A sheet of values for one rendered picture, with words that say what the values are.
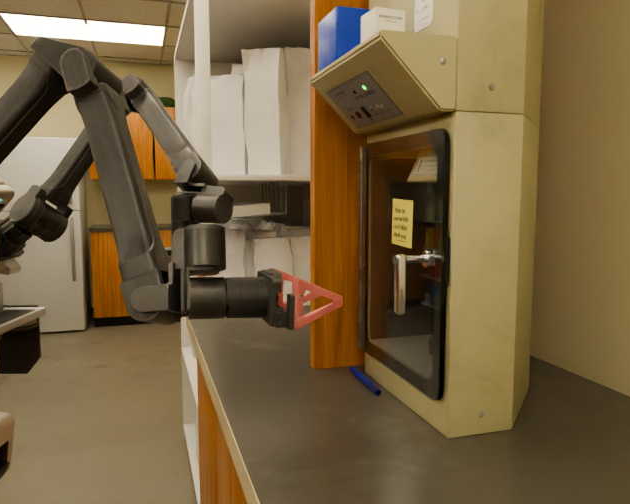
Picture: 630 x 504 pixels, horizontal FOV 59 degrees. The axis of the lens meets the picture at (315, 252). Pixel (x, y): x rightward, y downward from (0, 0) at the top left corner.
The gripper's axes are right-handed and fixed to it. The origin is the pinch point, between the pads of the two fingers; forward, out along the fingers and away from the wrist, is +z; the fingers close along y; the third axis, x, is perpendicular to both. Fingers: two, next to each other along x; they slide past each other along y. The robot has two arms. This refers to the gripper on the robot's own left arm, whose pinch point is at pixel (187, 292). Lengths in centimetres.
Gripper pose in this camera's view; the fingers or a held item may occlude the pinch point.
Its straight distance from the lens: 117.6
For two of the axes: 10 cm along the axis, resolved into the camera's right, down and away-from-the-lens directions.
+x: -2.9, -1.0, 9.5
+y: 9.6, -0.3, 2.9
